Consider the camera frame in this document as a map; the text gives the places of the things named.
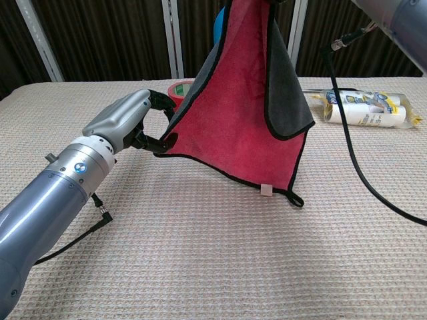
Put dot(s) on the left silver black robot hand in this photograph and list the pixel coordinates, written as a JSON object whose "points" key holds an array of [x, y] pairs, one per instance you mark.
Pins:
{"points": [[120, 116]]}

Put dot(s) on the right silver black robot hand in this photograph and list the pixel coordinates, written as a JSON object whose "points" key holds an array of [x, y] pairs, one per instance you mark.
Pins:
{"points": [[277, 1]]}

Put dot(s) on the dark grey cloth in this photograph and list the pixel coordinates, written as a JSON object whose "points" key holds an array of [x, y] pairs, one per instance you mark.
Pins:
{"points": [[233, 116]]}

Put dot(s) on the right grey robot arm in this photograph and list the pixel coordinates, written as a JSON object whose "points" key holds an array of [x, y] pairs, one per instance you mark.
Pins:
{"points": [[410, 26]]}

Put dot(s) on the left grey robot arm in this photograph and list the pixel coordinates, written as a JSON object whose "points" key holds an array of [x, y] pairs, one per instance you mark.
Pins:
{"points": [[43, 206]]}

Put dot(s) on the red tape roll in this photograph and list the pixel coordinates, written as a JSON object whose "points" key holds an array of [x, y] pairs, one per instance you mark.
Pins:
{"points": [[175, 95]]}

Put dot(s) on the blue detergent pump bottle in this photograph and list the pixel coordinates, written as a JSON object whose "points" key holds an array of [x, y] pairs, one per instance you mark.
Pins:
{"points": [[219, 26]]}

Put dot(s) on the dark pleated curtain panel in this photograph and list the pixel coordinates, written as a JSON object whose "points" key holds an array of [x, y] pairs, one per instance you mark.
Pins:
{"points": [[197, 36], [13, 50], [110, 36], [373, 63]]}

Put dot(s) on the plastic pack of white rolls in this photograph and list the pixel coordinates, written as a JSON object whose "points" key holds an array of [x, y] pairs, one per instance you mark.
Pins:
{"points": [[373, 115]]}

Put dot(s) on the beige woven tablecloth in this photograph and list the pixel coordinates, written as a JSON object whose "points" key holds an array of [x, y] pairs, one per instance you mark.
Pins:
{"points": [[200, 266]]}

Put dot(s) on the grey metal frame post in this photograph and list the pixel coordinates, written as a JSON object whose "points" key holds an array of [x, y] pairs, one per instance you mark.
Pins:
{"points": [[298, 30], [173, 40], [40, 43]]}

